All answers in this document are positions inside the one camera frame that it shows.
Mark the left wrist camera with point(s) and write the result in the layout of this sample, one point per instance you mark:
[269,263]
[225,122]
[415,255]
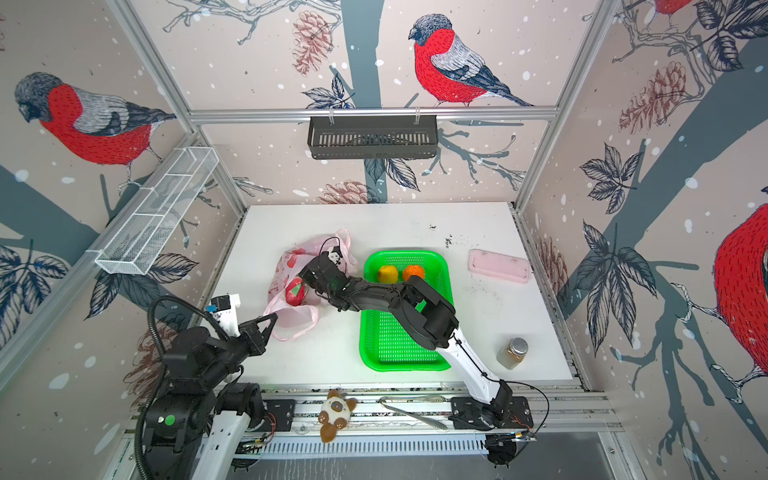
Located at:
[223,308]

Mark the pink plastic bag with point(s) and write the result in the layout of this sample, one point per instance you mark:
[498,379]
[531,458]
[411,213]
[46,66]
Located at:
[294,322]

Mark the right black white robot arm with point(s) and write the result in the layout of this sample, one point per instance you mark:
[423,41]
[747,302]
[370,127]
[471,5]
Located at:
[428,318]

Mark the orange fruit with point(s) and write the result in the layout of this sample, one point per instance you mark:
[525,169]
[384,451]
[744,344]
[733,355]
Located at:
[413,271]

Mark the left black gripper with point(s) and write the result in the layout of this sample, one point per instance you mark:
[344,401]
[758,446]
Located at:
[250,332]

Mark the metal tongs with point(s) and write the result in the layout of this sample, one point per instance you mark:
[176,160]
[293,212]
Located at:
[386,402]

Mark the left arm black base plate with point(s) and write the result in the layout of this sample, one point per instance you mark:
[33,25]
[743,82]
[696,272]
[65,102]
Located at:
[278,415]

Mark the white wire mesh shelf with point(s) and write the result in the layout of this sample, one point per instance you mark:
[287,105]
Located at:
[142,237]

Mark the yellow mango fruit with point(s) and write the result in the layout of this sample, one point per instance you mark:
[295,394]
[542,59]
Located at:
[388,274]

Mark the red dragon fruit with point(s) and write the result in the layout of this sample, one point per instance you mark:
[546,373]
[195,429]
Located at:
[295,292]

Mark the small glass jar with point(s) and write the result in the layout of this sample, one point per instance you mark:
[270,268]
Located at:
[513,353]

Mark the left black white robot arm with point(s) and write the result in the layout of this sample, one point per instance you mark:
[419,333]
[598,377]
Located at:
[192,392]

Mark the green plastic basket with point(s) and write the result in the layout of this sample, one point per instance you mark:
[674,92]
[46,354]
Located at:
[384,344]

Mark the black hanging wire basket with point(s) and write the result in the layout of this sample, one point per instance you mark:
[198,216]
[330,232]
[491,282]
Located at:
[373,137]

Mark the brown white plush toy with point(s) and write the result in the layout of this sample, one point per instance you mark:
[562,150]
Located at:
[335,415]

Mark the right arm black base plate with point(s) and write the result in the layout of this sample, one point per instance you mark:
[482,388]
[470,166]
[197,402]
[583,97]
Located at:
[468,414]

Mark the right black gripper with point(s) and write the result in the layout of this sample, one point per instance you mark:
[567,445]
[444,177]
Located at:
[321,278]

